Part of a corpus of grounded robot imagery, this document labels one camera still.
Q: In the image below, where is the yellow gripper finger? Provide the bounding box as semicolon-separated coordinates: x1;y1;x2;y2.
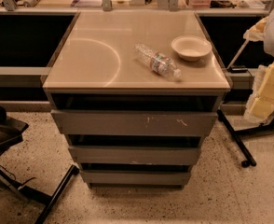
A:
244;63;274;123

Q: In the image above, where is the grey bottom drawer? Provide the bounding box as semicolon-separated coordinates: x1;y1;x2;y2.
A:
81;171;191;186

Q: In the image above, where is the grey drawer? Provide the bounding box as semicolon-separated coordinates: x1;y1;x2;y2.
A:
51;110;217;136
81;171;191;186
69;146;200;165

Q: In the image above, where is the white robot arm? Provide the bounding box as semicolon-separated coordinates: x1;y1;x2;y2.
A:
243;8;274;123

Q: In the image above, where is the grey drawer cabinet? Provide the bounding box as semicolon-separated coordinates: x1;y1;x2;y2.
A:
39;10;233;190

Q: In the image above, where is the grey middle drawer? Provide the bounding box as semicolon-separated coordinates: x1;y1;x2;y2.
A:
69;146;200;165

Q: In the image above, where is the grey top drawer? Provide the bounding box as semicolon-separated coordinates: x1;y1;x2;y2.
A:
51;110;217;136

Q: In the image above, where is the black stand right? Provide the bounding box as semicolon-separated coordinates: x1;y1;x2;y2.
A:
217;109;274;168

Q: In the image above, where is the black stand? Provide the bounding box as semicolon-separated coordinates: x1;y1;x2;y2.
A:
0;106;79;224
217;109;274;168

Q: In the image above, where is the white pole with black base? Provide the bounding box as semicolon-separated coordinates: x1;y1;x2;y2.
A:
226;39;250;71

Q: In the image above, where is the white bowl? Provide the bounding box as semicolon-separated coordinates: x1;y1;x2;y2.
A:
171;35;212;62

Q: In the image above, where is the clear plastic water bottle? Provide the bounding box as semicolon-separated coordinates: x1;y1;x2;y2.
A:
134;43;181;80

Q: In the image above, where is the black stand left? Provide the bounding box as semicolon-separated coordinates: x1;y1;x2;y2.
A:
0;106;79;224

